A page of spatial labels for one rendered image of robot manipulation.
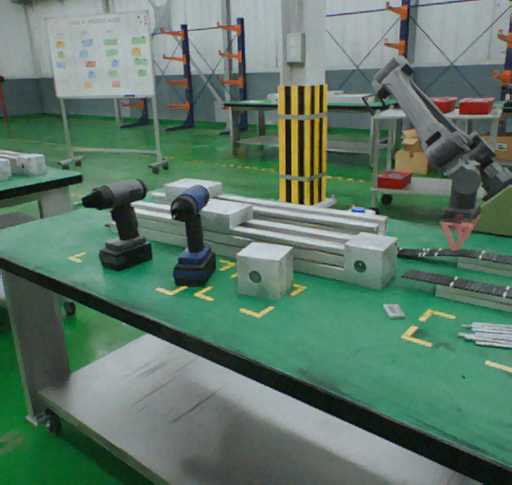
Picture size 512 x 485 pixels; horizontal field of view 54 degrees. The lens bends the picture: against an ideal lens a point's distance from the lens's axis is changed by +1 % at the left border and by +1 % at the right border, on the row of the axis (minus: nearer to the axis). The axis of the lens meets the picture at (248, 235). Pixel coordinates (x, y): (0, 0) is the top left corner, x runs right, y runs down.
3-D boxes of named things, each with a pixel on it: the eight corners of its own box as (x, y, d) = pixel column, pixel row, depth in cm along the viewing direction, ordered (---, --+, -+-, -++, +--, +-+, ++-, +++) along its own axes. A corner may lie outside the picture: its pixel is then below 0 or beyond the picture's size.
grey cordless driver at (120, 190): (157, 258, 137) (149, 179, 131) (94, 282, 123) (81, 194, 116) (139, 252, 142) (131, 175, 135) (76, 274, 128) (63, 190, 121)
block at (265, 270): (296, 281, 119) (296, 243, 116) (279, 301, 110) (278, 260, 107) (258, 275, 123) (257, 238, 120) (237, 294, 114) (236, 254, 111)
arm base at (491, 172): (523, 173, 157) (489, 197, 164) (505, 153, 159) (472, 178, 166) (519, 178, 150) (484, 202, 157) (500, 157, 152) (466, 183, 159)
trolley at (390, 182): (492, 212, 438) (507, 90, 407) (488, 230, 392) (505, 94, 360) (372, 202, 484) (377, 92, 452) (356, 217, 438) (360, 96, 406)
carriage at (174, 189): (223, 202, 170) (222, 182, 168) (202, 209, 161) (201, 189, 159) (187, 197, 179) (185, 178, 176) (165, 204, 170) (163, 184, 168)
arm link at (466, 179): (455, 129, 118) (425, 154, 122) (455, 135, 108) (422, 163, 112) (491, 167, 118) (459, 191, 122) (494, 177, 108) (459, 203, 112)
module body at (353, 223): (386, 245, 140) (388, 216, 138) (373, 257, 133) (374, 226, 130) (172, 210, 184) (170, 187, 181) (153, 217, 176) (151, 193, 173)
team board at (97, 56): (57, 171, 694) (32, 16, 633) (80, 164, 739) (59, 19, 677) (155, 175, 646) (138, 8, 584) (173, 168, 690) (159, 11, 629)
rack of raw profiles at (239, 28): (118, 128, 1211) (106, 28, 1142) (147, 124, 1277) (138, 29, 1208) (220, 135, 1011) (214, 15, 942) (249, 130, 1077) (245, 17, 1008)
